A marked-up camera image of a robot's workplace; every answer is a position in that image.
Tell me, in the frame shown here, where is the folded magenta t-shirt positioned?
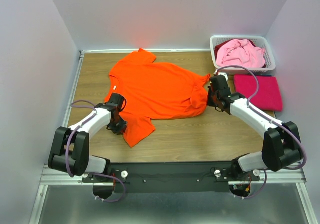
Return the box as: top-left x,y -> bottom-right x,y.
233,74 -> 283,112

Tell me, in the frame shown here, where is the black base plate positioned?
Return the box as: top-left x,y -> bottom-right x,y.
82,161 -> 260,199

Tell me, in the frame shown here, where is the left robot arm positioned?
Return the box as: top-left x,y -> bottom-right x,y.
48,93 -> 127,182

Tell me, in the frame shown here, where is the orange t-shirt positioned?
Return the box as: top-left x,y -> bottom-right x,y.
108,49 -> 210,147

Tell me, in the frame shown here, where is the aluminium frame rail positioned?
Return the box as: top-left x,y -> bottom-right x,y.
29,165 -> 318,224

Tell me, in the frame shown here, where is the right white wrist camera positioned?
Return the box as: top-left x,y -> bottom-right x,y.
213,70 -> 229,80

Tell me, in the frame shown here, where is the pink t-shirt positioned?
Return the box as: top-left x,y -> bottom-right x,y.
216,39 -> 266,68

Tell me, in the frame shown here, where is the white plastic basket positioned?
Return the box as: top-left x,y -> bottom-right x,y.
209,35 -> 276,75

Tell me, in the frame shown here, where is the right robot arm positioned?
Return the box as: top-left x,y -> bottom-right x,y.
207,75 -> 305,180

